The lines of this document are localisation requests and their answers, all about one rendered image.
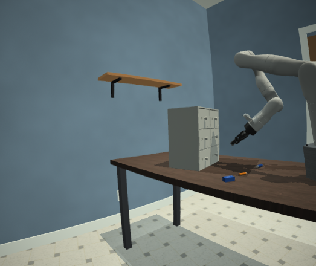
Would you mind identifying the grey small chest of drawers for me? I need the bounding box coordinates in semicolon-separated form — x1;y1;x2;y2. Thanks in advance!
167;106;219;171

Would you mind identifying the blue rectangular block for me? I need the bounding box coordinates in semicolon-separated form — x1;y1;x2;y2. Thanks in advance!
222;175;235;182

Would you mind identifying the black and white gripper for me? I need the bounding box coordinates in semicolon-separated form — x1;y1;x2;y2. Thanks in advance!
230;122;257;146

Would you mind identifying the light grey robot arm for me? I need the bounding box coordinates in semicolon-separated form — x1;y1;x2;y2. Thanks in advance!
234;51;316;146

